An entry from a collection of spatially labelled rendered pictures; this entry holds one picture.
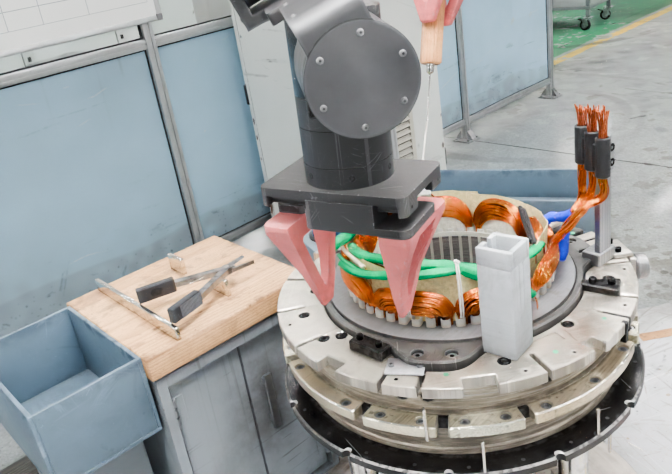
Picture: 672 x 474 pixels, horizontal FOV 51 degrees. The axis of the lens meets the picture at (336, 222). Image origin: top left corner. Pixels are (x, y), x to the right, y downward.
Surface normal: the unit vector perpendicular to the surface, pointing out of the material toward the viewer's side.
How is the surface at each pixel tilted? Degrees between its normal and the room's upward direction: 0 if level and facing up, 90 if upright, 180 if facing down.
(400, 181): 2
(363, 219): 89
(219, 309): 0
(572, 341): 0
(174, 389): 90
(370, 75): 91
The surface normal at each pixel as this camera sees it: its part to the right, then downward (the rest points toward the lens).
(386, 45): 0.14, 0.39
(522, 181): -0.36, 0.42
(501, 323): -0.63, 0.40
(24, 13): 0.69, 0.19
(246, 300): -0.15, -0.91
